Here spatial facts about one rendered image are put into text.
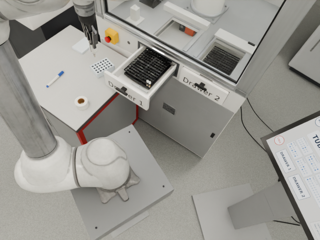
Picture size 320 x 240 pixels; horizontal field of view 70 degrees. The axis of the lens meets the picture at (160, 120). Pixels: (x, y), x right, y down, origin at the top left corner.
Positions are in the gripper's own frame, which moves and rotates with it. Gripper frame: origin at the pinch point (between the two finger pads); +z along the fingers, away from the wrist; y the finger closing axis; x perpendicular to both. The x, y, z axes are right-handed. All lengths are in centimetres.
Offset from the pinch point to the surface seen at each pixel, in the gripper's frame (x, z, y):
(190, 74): 35, 7, 41
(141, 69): 16.3, 9.3, 20.7
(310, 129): 40, -12, 101
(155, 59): 28.1, 9.5, 19.5
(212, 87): 39, 8, 55
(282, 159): 28, -1, 102
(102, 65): 4.4, 19.6, -2.5
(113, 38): 18.2, 10.4, -9.1
